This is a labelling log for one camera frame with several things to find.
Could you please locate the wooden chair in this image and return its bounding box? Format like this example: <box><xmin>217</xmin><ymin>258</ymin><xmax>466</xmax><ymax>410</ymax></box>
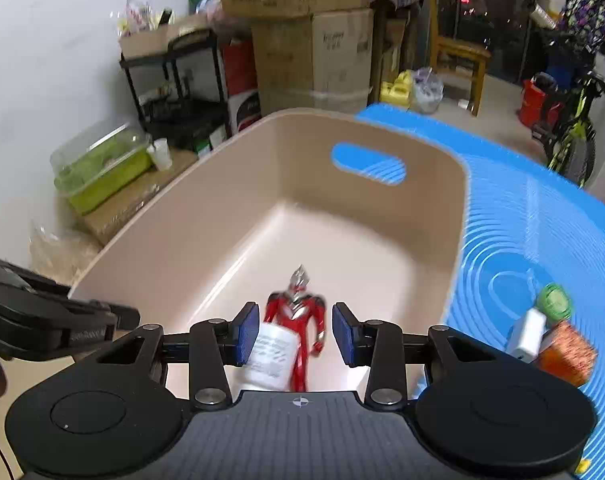
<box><xmin>426</xmin><ymin>0</ymin><xmax>494</xmax><ymax>117</ymax></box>

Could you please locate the flat brown cardboard box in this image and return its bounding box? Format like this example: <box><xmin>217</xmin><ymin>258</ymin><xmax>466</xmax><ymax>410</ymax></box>
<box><xmin>74</xmin><ymin>150</ymin><xmax>199</xmax><ymax>250</ymax></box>

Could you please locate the black yellow bicycle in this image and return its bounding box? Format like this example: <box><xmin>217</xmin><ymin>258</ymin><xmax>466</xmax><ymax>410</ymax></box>
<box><xmin>531</xmin><ymin>30</ymin><xmax>605</xmax><ymax>187</ymax></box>

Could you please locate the white paper cup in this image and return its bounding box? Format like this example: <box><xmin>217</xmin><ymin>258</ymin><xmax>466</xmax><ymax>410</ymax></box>
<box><xmin>146</xmin><ymin>138</ymin><xmax>174</xmax><ymax>172</ymax></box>

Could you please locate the beige plastic storage basket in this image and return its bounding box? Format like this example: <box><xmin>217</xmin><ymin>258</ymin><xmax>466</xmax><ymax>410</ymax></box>
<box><xmin>67</xmin><ymin>108</ymin><xmax>469</xmax><ymax>401</ymax></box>

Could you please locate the red paper bag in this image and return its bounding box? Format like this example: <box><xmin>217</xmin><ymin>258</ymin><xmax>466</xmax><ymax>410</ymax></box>
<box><xmin>221</xmin><ymin>39</ymin><xmax>258</xmax><ymax>97</ymax></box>

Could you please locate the yellow plastic jug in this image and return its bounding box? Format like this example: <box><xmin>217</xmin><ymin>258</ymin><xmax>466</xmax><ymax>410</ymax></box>
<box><xmin>379</xmin><ymin>71</ymin><xmax>416</xmax><ymax>109</ymax></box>

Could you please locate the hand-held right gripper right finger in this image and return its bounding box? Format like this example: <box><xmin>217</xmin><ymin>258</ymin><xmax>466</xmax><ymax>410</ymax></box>
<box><xmin>332</xmin><ymin>302</ymin><xmax>493</xmax><ymax>408</ymax></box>

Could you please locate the green capped small jar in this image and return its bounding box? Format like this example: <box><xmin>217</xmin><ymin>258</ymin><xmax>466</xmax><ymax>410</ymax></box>
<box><xmin>535</xmin><ymin>283</ymin><xmax>574</xmax><ymax>322</ymax></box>

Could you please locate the dark wooden side table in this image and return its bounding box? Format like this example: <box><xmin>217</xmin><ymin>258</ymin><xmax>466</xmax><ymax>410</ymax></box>
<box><xmin>369</xmin><ymin>0</ymin><xmax>429</xmax><ymax>92</ymax></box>

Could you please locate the clear crumpled plastic bag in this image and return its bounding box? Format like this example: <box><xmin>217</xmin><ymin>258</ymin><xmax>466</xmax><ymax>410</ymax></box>
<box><xmin>29</xmin><ymin>219</ymin><xmax>104</xmax><ymax>287</ymax></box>

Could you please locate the glass balcony door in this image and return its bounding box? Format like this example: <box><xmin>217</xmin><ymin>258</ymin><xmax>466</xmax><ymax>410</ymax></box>
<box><xmin>436</xmin><ymin>0</ymin><xmax>540</xmax><ymax>83</ymax></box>

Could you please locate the small white box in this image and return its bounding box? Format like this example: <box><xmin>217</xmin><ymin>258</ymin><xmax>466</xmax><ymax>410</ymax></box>
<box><xmin>505</xmin><ymin>308</ymin><xmax>549</xmax><ymax>363</ymax></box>

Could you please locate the blue silicone baking mat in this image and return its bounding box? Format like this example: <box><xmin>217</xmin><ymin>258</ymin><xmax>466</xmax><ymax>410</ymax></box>
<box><xmin>332</xmin><ymin>102</ymin><xmax>605</xmax><ymax>477</ymax></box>

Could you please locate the purple patterned garment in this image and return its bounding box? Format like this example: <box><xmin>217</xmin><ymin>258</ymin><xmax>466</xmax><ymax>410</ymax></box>
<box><xmin>556</xmin><ymin>0</ymin><xmax>605</xmax><ymax>55</ymax></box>

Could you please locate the black metal shelf cart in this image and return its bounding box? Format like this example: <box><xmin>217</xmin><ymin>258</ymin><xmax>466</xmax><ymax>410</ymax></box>
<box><xmin>119</xmin><ymin>27</ymin><xmax>234</xmax><ymax>153</ymax></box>

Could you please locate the red silver action figure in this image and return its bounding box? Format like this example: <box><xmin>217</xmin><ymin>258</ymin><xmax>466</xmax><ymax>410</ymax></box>
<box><xmin>263</xmin><ymin>263</ymin><xmax>329</xmax><ymax>393</ymax></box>

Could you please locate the orange patterned small box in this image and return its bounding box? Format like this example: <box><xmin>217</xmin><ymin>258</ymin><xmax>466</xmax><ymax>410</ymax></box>
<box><xmin>537</xmin><ymin>321</ymin><xmax>598</xmax><ymax>387</ymax></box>

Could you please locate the white red carton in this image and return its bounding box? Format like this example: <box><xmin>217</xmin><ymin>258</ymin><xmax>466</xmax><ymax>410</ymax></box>
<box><xmin>227</xmin><ymin>89</ymin><xmax>263</xmax><ymax>137</ymax></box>

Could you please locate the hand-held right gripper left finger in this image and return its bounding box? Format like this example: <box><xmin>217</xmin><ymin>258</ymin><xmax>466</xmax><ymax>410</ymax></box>
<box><xmin>97</xmin><ymin>302</ymin><xmax>260</xmax><ymax>409</ymax></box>

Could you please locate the open cardboard box with snacks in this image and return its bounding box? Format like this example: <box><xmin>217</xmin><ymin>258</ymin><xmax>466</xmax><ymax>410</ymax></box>
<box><xmin>118</xmin><ymin>0</ymin><xmax>219</xmax><ymax>59</ymax></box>

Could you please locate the translucent tied plastic bag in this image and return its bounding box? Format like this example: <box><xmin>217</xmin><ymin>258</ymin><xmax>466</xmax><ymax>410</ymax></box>
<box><xmin>411</xmin><ymin>67</ymin><xmax>446</xmax><ymax>114</ymax></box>

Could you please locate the red plastic bucket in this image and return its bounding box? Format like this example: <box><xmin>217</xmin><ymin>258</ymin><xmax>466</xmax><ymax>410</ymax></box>
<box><xmin>519</xmin><ymin>74</ymin><xmax>564</xmax><ymax>127</ymax></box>

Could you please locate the tall brown cardboard box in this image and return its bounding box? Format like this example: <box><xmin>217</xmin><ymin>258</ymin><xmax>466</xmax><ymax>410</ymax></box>
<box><xmin>251</xmin><ymin>8</ymin><xmax>376</xmax><ymax>115</ymax></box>

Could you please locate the green clear lidded container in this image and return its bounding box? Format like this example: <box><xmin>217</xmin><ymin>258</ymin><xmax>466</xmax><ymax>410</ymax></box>
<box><xmin>50</xmin><ymin>121</ymin><xmax>154</xmax><ymax>216</ymax></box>

